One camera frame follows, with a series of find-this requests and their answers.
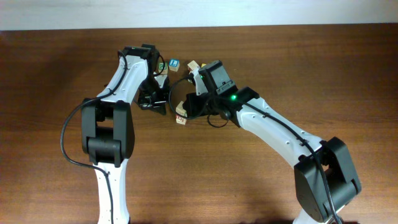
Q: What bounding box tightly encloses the blue L block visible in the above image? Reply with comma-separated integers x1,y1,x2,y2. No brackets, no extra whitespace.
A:
169,58,180,72

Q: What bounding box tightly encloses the wooden block with 2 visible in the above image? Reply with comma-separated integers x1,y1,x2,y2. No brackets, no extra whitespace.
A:
187,60,200,71

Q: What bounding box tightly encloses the green N block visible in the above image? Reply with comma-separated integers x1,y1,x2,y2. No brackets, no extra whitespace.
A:
175,101,187,118

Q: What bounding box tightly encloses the green R block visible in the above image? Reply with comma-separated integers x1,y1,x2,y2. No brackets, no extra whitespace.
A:
157,62,169,75

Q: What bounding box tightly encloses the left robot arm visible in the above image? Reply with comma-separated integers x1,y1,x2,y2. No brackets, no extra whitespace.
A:
81,44,169,223

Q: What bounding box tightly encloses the red E block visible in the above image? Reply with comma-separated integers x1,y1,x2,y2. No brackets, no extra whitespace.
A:
175,115,187,125

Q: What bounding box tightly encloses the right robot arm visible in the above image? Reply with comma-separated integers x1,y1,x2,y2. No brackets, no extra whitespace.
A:
183,87,361,223

